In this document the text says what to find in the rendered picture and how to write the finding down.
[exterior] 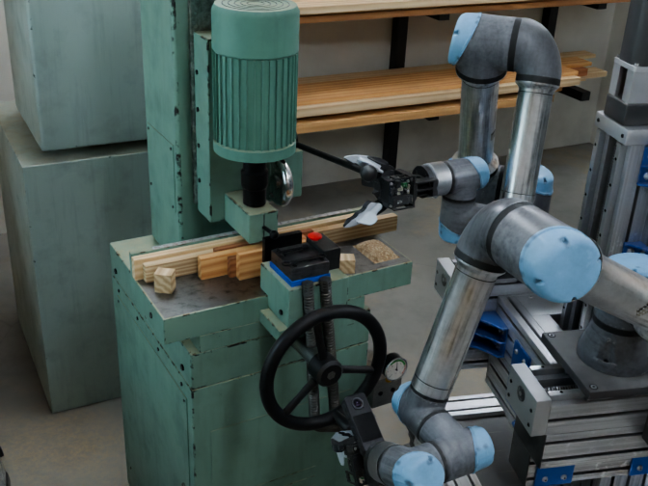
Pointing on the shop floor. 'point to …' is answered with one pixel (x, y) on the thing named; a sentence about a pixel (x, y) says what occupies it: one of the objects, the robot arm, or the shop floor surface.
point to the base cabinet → (218, 418)
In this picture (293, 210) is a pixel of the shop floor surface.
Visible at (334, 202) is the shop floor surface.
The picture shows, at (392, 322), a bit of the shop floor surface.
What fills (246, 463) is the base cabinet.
